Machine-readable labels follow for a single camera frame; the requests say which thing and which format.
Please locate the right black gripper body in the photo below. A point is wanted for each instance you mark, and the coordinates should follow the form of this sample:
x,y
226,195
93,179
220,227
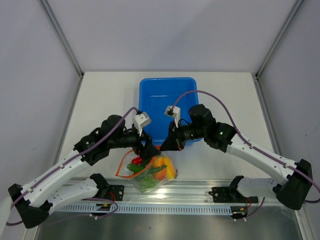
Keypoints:
x,y
186,133

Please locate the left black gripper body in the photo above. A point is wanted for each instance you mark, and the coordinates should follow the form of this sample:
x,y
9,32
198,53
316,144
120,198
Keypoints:
x,y
128,139

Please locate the red chili pepper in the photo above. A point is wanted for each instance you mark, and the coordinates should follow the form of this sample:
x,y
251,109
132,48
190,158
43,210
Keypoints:
x,y
137,161

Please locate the green cucumber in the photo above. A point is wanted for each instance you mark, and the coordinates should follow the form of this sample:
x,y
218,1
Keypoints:
x,y
137,168

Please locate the clear orange zip bag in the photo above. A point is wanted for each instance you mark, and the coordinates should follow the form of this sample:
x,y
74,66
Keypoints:
x,y
124,173

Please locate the yellow orange mango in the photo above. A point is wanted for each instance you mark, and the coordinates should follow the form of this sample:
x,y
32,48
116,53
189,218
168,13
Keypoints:
x,y
170,169

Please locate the green chili pepper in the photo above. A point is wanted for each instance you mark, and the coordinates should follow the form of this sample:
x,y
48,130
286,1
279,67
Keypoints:
x,y
151,171

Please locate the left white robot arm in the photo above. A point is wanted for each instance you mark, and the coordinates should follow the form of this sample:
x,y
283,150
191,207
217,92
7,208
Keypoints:
x,y
38,199

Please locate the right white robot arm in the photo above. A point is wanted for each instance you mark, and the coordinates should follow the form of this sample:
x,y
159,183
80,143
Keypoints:
x,y
289,181

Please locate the blue plastic bin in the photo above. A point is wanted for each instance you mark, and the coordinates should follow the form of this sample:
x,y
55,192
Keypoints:
x,y
155,94

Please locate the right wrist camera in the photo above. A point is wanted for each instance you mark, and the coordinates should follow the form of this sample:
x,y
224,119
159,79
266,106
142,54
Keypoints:
x,y
200,116

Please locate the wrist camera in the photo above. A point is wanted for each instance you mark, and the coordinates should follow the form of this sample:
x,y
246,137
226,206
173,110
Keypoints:
x,y
140,121
200,116

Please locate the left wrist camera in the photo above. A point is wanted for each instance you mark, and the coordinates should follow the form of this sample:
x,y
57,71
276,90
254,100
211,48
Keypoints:
x,y
140,121

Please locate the aluminium front rail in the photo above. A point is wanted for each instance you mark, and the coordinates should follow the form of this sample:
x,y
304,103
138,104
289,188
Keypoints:
x,y
175,192

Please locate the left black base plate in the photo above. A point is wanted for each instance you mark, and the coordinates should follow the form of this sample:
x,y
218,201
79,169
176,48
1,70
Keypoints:
x,y
116,193

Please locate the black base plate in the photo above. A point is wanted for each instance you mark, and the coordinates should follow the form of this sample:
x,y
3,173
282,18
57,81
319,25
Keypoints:
x,y
116,193
223,194

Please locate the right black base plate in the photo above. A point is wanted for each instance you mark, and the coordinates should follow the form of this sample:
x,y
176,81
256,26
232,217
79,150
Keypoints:
x,y
223,194

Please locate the left aluminium frame post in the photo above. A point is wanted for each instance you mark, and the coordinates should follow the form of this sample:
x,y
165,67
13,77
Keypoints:
x,y
53,20

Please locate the aluminium frame post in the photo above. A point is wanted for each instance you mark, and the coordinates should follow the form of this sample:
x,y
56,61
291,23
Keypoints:
x,y
282,33
53,20

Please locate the white slotted cable duct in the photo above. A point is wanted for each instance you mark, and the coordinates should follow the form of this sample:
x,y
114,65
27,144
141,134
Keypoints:
x,y
130,208

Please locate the right aluminium frame post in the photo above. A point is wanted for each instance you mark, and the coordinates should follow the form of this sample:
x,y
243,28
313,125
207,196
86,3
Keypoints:
x,y
282,33

